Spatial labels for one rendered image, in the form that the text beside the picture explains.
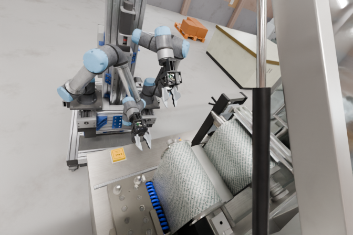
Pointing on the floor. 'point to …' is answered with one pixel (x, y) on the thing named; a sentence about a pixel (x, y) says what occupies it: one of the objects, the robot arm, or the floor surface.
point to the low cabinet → (242, 57)
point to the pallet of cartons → (191, 29)
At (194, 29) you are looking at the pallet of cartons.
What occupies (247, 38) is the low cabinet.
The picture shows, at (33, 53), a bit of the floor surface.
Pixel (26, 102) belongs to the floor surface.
